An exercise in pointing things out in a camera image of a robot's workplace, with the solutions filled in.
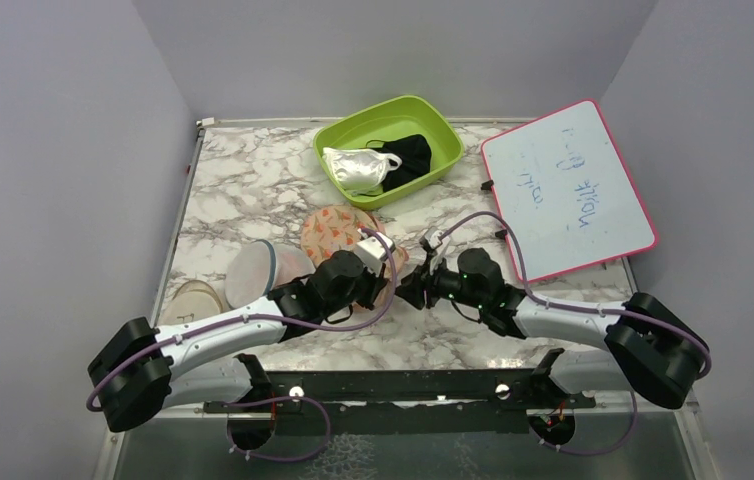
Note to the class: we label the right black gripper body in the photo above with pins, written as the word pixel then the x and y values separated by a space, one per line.
pixel 442 283

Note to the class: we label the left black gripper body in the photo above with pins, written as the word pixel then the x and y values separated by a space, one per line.
pixel 363 293

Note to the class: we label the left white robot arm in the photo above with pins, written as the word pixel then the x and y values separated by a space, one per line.
pixel 144 369

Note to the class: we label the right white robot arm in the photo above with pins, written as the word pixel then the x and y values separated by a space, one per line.
pixel 637 345

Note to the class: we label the white mesh laundry bag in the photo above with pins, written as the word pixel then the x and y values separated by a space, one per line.
pixel 259 267

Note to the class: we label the white satin bra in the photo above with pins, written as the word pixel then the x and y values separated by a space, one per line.
pixel 359 170

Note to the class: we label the black bra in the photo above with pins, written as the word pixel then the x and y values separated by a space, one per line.
pixel 415 154

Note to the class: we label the beige bra cup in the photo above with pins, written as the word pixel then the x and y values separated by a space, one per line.
pixel 194 300

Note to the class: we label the pink framed whiteboard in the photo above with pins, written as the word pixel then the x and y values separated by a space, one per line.
pixel 562 185

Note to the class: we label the green plastic basin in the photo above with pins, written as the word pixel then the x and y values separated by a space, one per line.
pixel 406 126

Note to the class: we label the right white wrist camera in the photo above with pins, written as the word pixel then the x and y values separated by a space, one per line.
pixel 434 242

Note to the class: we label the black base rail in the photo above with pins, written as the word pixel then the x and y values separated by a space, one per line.
pixel 304 403

